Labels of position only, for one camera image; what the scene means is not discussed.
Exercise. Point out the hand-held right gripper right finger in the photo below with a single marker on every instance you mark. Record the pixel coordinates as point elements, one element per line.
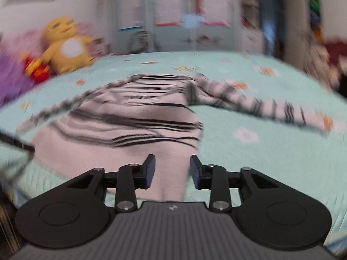
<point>195,172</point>

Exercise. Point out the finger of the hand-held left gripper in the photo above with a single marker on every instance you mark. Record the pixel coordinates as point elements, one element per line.
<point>16,142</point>

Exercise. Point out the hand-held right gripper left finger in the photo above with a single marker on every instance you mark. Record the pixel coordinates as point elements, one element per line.
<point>149,168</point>

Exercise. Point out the pink black striped sweater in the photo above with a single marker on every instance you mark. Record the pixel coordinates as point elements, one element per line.
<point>130,113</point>

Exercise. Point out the purple ruffled pillow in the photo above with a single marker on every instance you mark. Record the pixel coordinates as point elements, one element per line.
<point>12,78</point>

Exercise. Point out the mint bee print bedspread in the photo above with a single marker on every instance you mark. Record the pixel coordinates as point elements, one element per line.
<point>257,154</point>

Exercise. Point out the red plush toy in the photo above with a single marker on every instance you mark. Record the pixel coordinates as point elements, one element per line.
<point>36,69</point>

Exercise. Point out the yellow plush toy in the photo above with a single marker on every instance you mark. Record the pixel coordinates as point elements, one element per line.
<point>67,48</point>

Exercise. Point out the sliding door wardrobe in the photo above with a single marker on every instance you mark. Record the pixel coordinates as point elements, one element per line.
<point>173,38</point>

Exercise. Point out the white drawer cabinet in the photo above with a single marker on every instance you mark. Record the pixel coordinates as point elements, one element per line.
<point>252,40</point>

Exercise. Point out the floral quilt bundle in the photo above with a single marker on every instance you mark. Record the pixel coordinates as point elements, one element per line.
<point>320,65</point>

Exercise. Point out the dark red garment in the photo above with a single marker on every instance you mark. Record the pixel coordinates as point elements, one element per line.
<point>336,57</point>

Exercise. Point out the green bag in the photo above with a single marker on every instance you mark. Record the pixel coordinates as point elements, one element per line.
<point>315,5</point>

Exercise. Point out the blue edged wall poster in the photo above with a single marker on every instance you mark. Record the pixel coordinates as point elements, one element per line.
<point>130,12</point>

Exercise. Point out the orange edged wall poster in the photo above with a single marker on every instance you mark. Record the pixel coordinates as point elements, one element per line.
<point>168,8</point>

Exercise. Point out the pink edged wall poster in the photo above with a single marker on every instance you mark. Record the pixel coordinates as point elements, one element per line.
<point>214,6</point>

